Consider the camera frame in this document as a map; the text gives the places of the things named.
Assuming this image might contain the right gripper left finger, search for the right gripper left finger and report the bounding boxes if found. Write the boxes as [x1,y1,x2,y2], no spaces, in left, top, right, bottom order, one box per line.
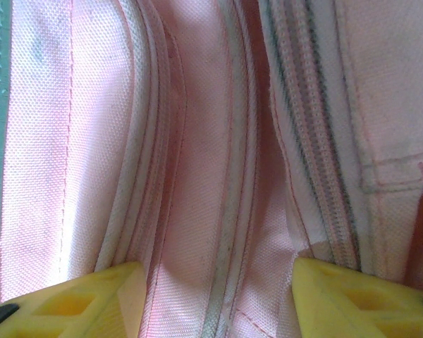
[0,260,146,338]

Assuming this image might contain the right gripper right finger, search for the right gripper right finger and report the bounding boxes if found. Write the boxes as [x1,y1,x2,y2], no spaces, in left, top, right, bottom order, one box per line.
[290,256,423,338]

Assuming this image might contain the pink backpack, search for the pink backpack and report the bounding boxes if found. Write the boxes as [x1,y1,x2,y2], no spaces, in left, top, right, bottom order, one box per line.
[0,0,423,338]

